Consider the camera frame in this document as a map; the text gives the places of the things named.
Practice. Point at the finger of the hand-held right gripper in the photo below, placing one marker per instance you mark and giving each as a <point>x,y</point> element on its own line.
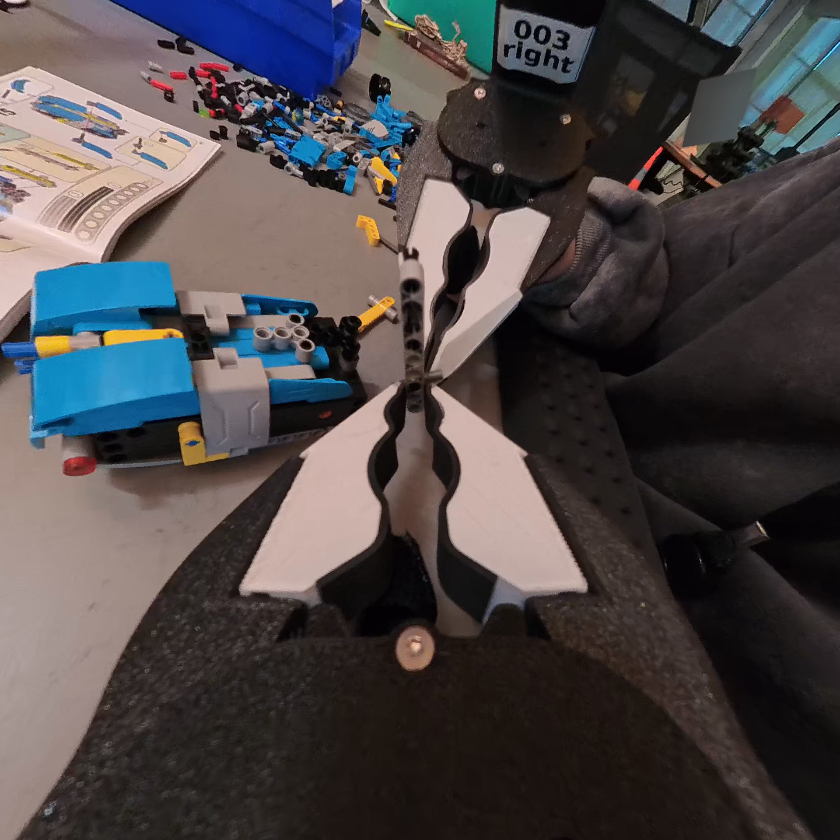
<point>436,216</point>
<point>505,262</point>

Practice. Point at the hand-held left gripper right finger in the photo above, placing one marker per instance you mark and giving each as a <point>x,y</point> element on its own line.
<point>505,518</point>

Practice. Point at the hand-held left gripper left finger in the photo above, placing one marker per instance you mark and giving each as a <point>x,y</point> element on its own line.
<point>315,518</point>

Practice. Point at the grey perforated brick beam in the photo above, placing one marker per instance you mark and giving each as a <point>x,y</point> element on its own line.
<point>412,308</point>

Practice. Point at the pile of brick pieces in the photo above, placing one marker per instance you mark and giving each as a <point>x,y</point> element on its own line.
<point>295,131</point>

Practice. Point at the grey desk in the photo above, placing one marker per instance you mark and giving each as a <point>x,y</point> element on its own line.
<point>98,558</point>

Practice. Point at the black axle rod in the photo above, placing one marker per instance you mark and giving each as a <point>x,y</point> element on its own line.
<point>390,246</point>

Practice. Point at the yellow angled brick piece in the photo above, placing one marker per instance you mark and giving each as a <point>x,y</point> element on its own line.
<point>367,226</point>

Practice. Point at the black dimpled edge pad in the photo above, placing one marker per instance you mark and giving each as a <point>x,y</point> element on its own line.
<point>564,420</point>

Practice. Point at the wooden puzzle model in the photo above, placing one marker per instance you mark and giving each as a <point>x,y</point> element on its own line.
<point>433,33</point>

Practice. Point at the black toy wheel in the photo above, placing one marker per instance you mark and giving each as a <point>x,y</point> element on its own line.
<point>379,86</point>

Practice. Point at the black monitor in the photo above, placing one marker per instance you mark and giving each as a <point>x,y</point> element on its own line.
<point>676,98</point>

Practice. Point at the blue plastic bin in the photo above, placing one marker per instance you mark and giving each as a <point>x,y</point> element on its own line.
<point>262,39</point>

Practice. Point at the blue brick vehicle model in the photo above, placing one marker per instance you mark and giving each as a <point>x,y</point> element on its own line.
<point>98,387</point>

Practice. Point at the building instruction booklet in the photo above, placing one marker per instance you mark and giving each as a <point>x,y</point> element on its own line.
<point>131,170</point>

